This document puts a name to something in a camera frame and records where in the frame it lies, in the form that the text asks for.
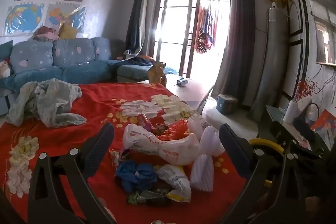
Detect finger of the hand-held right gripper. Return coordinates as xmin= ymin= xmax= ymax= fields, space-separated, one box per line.
xmin=270 ymin=121 xmax=298 ymax=147

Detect grey crumpled cloth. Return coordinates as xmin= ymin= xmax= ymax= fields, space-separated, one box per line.
xmin=6 ymin=78 xmax=87 ymax=128

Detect white ribbed vase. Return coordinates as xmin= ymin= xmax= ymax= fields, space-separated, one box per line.
xmin=284 ymin=101 xmax=300 ymax=123

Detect red floral blanket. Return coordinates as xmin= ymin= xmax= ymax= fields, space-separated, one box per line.
xmin=0 ymin=82 xmax=248 ymax=224

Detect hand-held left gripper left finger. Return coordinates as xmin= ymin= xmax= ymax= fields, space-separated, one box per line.
xmin=28 ymin=122 xmax=117 ymax=224

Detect hanging laundry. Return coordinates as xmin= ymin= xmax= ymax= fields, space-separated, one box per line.
xmin=196 ymin=0 xmax=218 ymax=55

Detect red berry branches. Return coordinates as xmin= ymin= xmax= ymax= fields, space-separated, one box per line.
xmin=295 ymin=79 xmax=318 ymax=102

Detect black round wire ring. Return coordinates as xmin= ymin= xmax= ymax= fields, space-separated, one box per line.
xmin=302 ymin=102 xmax=320 ymax=122

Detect pink snack packet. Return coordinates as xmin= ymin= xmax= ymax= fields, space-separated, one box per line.
xmin=140 ymin=113 xmax=154 ymax=132

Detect world map poster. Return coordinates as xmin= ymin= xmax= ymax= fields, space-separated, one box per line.
xmin=5 ymin=4 xmax=45 ymax=35

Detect dark coffee table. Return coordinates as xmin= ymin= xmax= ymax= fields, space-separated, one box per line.
xmin=136 ymin=73 xmax=214 ymax=114

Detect yellow trash bin black liner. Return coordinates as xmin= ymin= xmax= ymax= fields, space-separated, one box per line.
xmin=249 ymin=138 xmax=285 ymax=186

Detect wall television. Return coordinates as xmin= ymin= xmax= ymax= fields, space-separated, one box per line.
xmin=307 ymin=0 xmax=336 ymax=65

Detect pile of clothes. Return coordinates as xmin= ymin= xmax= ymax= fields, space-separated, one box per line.
xmin=33 ymin=26 xmax=59 ymax=42

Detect blue heart-print sofa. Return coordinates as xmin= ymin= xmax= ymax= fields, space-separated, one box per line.
xmin=0 ymin=37 xmax=181 ymax=115

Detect yellow cushion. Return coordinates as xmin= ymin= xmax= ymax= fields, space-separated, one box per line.
xmin=58 ymin=22 xmax=79 ymax=39

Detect country map poster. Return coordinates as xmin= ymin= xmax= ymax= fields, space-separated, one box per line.
xmin=47 ymin=4 xmax=87 ymax=33

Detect white plastic bag red print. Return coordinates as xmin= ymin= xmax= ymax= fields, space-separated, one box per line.
xmin=122 ymin=123 xmax=201 ymax=165

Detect crumpled white yellow wrapper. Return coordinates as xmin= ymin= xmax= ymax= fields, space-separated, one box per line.
xmin=154 ymin=164 xmax=192 ymax=203

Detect glass-top television stand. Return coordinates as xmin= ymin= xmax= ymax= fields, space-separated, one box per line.
xmin=257 ymin=105 xmax=336 ymax=156

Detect blue crumpled cloth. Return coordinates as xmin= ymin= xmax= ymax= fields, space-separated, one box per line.
xmin=115 ymin=160 xmax=158 ymax=193

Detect grey curtain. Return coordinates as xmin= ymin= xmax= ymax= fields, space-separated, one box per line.
xmin=214 ymin=0 xmax=256 ymax=109

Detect dark clothes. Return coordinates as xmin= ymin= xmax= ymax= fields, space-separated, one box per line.
xmin=115 ymin=55 xmax=155 ymax=67

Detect stuffed toy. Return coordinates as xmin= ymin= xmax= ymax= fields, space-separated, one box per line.
xmin=0 ymin=59 xmax=12 ymax=77

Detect grey standing air conditioner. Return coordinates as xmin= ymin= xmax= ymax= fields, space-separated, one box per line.
xmin=252 ymin=7 xmax=289 ymax=117

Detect brown paper bag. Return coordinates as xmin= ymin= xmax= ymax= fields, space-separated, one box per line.
xmin=147 ymin=61 xmax=167 ymax=86

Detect dark green snack wrapper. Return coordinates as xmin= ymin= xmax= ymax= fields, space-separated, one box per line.
xmin=127 ymin=189 xmax=174 ymax=207

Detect dark blue curtain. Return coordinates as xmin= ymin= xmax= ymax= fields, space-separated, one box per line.
xmin=125 ymin=0 xmax=147 ymax=55

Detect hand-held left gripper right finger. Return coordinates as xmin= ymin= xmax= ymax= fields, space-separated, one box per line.
xmin=219 ymin=123 xmax=306 ymax=224

